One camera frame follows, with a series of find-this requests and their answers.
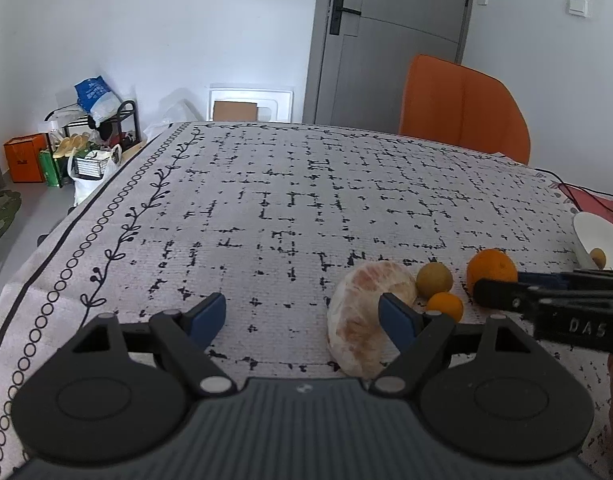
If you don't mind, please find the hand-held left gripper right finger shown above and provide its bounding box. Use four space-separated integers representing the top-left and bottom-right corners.
369 292 562 401

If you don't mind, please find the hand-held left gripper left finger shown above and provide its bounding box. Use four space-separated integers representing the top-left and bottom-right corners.
56 291 238 401

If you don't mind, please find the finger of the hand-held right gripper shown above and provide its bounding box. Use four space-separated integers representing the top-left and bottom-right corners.
473 278 552 322
517 269 613 293

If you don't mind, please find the large orange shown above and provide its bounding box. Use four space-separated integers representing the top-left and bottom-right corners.
467 248 518 298

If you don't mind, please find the large peeled pomelo piece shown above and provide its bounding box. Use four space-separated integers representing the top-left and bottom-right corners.
327 261 418 380

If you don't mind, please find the white bowl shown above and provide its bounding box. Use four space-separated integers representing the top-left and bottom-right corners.
573 211 613 270

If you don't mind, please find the small orange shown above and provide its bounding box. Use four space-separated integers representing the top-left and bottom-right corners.
427 292 465 323

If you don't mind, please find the green kiwi back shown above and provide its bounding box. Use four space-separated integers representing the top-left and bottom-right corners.
417 262 454 297

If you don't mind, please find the red mat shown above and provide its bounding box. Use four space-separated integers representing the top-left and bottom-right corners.
557 183 613 233

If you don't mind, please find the white patterned tablecloth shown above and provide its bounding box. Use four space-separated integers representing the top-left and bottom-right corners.
0 121 613 480

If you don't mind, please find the white shopping bag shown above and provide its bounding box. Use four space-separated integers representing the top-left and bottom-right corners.
68 145 123 207

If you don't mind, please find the orange chair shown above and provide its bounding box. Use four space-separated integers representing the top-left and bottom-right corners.
399 54 531 165

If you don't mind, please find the brown cardboard piece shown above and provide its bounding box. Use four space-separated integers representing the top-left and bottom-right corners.
213 101 258 122

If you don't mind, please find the clear plastic bag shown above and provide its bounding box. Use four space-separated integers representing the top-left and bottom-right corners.
145 89 207 143

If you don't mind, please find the green paper bag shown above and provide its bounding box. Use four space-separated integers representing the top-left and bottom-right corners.
39 149 64 189

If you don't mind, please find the black shoe rack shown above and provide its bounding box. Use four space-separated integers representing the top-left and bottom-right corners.
46 101 142 181

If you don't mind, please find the pair of yellow sandals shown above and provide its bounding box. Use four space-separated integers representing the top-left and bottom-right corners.
54 132 92 158

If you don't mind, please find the green rug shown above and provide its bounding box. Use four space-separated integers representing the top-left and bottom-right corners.
0 189 23 248

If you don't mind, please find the orange paper bag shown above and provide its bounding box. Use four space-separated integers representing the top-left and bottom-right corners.
3 133 48 184

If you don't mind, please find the blue and white bag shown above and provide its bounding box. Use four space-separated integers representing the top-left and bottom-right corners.
75 76 120 123

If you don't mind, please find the grey door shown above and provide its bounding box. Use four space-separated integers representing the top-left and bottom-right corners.
302 0 477 136

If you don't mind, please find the black cable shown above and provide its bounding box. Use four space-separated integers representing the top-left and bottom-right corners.
533 167 613 202

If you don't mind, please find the black door handle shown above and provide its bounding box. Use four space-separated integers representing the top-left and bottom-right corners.
329 0 362 36

